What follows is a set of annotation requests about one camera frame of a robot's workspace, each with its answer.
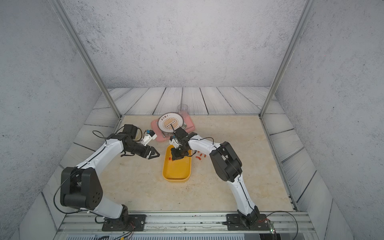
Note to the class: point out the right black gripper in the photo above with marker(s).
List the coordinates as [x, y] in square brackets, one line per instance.
[175, 156]

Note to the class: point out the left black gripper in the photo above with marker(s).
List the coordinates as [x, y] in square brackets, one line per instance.
[145, 154]

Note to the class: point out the yellow plastic storage box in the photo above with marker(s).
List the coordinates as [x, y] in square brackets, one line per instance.
[178, 171]

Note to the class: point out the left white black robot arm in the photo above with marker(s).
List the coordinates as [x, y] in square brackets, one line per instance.
[80, 187]

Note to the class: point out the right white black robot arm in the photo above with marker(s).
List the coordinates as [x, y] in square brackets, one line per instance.
[227, 165]

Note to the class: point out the pink plastic tray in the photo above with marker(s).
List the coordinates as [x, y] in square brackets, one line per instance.
[161, 137]

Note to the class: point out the white plate orange sunburst pattern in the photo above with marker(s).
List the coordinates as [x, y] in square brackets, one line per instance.
[169, 122]

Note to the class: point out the clear plastic cup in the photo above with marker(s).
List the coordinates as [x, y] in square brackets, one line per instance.
[183, 110]

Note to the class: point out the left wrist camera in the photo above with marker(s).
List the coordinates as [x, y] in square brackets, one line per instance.
[148, 136]

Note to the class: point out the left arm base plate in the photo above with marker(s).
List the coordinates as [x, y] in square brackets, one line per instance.
[126, 223]

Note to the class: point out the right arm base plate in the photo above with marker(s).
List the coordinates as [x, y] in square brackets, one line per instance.
[237, 222]

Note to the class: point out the aluminium front rail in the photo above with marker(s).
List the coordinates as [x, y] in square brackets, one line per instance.
[189, 226]

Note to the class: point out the left aluminium frame post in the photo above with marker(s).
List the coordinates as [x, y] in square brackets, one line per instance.
[68, 26]

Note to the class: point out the aluminium frame post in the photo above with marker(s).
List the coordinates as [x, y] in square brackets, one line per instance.
[308, 7]
[68, 26]

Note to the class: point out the right aluminium frame post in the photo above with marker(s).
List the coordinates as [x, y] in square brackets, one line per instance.
[308, 7]

